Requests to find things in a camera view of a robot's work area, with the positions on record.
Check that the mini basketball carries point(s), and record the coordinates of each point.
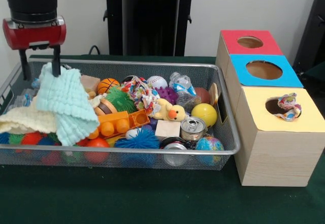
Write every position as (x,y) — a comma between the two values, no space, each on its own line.
(108,84)

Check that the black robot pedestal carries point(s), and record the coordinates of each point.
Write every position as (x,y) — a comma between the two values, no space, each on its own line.
(147,31)

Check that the wooden box with three holes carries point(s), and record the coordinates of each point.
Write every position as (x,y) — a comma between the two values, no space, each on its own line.
(279,153)

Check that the open silver tin can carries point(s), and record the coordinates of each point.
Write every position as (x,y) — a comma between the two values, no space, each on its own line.
(193,128)

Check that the shallow metal mesh bin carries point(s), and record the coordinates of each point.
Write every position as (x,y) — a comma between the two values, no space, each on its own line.
(114,69)

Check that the orange toy building brick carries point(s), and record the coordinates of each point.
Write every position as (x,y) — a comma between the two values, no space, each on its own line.
(119,122)

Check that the black upright panel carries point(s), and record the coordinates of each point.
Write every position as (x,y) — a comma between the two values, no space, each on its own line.
(312,31)

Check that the yellow plastic ball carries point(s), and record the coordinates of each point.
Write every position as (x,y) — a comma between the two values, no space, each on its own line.
(204,113)

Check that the colourful patterned cloth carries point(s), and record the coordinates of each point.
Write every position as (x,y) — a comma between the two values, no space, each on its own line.
(287,102)
(149,104)
(134,84)

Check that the dark green tablecloth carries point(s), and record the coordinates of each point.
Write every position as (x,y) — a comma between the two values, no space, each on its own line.
(152,196)

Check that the large dark green spiky ball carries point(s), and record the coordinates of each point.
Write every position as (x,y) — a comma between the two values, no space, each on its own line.
(119,100)

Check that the mint waffle cloth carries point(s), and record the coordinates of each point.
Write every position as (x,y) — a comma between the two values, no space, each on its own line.
(66,99)

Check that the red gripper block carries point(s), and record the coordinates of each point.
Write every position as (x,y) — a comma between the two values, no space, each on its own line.
(33,34)

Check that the cream waffle cloth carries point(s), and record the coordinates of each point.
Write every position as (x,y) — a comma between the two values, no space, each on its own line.
(23,120)

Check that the white ball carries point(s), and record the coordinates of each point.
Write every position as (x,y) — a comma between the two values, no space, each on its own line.
(157,81)

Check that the yellow duck plush toy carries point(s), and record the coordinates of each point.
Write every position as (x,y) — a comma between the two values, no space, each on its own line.
(172,112)

